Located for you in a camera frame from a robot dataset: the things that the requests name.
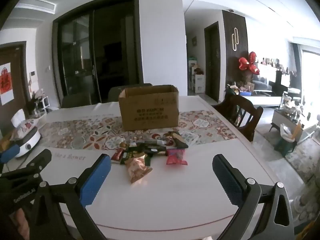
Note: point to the dark glass sliding door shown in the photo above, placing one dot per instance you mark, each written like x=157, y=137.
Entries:
x=100, y=50

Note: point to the white coffee table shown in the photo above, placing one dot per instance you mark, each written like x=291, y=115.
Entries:
x=285, y=118

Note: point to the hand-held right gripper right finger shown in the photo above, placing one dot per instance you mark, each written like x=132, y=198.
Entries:
x=227, y=180

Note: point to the grey sofa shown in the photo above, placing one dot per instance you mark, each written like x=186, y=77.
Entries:
x=261, y=83

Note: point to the green stool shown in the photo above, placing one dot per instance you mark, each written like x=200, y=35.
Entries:
x=286, y=147

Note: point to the white storage shelf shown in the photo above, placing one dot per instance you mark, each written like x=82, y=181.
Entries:
x=196, y=78

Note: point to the white wall intercom panel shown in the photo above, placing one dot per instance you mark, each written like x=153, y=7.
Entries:
x=33, y=77

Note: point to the brown wooden chair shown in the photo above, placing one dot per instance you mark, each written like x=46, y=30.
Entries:
x=241, y=111

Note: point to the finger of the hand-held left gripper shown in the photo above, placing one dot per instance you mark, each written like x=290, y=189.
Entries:
x=10, y=153
x=41, y=158

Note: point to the red and white door poster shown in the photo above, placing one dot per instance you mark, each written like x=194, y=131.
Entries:
x=4, y=82

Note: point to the dark upholstered chair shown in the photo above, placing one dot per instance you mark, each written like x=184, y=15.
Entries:
x=76, y=100
x=117, y=91

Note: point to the red snack packet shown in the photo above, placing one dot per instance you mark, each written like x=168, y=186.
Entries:
x=117, y=155

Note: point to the white loop wall lamp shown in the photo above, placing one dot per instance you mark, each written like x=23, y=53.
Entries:
x=235, y=38

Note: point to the dark room door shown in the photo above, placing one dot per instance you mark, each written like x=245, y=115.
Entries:
x=212, y=60

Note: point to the floral cloth tissue box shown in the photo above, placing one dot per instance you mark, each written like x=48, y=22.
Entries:
x=23, y=127

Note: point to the red foil balloon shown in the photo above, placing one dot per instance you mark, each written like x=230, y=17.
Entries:
x=247, y=65

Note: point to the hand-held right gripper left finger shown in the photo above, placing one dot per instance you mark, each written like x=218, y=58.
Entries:
x=96, y=180

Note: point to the peach snack packet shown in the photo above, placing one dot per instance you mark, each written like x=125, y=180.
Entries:
x=137, y=170

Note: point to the pile of dark snack packets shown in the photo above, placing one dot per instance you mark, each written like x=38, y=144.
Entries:
x=150, y=148

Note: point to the white round electric cooker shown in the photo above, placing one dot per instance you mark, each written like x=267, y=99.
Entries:
x=28, y=142

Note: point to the brown cardboard box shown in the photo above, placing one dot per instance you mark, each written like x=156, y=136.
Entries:
x=148, y=108

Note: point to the floral table runner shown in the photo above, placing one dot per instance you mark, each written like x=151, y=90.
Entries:
x=82, y=133

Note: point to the pink snack packet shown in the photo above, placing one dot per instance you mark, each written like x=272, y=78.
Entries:
x=176, y=156

